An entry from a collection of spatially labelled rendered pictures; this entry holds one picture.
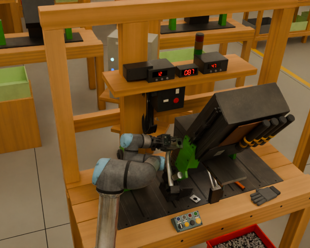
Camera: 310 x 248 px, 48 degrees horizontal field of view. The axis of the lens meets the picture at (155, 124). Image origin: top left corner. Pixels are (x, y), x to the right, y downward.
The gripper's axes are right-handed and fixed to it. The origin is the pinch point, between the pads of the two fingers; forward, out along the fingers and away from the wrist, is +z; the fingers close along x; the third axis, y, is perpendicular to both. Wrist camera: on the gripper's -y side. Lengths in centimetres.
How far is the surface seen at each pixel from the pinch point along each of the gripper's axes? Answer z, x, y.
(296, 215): 91, -45, 1
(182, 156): 2.6, -7.3, 0.5
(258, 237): 35, -54, 20
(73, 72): 47, 178, -344
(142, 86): -25.3, 28.5, 8.5
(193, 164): 7.5, -12.5, 4.0
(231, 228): 32, -49, 3
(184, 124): 10.0, 13.1, -4.9
